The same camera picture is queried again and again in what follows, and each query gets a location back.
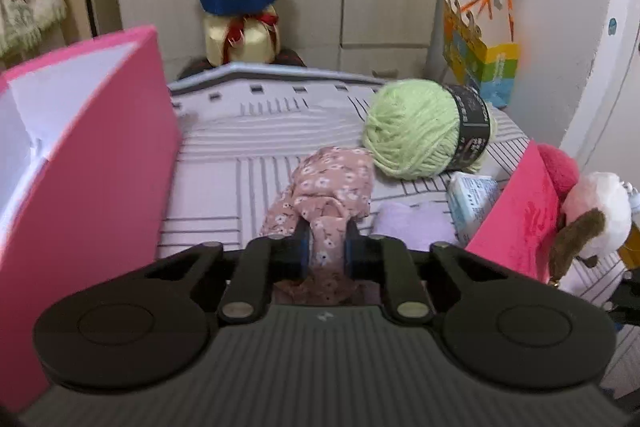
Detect colourful paper gift bag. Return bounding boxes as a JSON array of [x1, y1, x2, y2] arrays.
[[442, 0, 521, 108]]

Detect pink floral cloth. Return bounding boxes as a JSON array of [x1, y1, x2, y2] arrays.
[[260, 146, 376, 305]]

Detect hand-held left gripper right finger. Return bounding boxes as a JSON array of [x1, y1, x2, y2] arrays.
[[344, 222, 506, 328]]

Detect green yarn ball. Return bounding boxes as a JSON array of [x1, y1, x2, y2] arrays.
[[362, 78, 498, 181]]

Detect pink pompom plush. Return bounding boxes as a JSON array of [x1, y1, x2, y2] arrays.
[[537, 144, 581, 198]]

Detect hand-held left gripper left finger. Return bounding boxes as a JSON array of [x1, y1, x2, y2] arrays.
[[145, 219, 312, 325]]

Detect yellow gift box red ribbon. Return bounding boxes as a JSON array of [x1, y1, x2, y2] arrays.
[[202, 4, 283, 66]]

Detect lilac plush toy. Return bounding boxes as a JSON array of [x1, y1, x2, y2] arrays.
[[375, 201, 458, 253]]

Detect white tissue pack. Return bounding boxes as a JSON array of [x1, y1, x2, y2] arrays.
[[446, 172, 501, 248]]

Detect pink cardboard box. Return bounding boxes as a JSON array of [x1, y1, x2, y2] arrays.
[[0, 26, 182, 413]]

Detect white plush dog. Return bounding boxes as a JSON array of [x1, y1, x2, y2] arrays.
[[547, 171, 633, 280]]

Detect dark round stool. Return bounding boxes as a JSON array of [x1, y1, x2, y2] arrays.
[[177, 48, 307, 80]]

